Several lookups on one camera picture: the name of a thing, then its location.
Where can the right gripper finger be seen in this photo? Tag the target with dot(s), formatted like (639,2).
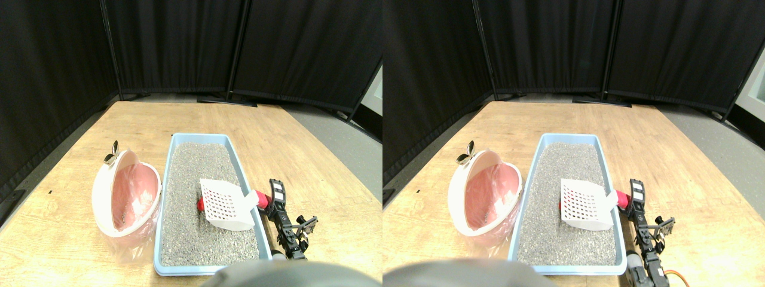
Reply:
(277,192)
(637,192)

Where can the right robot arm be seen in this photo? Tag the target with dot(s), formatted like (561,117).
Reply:
(294,245)
(648,263)

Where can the blue litter tray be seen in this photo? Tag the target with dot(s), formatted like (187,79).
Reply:
(191,245)
(550,245)

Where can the black curtain stand foot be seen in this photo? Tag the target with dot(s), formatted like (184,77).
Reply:
(603,101)
(230,100)
(388,195)
(11,203)

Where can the black curtain stand pole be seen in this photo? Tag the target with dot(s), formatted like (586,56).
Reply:
(111,48)
(484,48)
(366,89)
(238,48)
(611,48)

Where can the white shelf unit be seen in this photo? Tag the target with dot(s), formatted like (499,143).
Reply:
(376,95)
(756,89)

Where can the white bin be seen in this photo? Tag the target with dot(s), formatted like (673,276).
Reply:
(113,197)
(469,197)

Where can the black bracket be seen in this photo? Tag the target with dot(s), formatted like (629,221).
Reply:
(664,226)
(308,224)

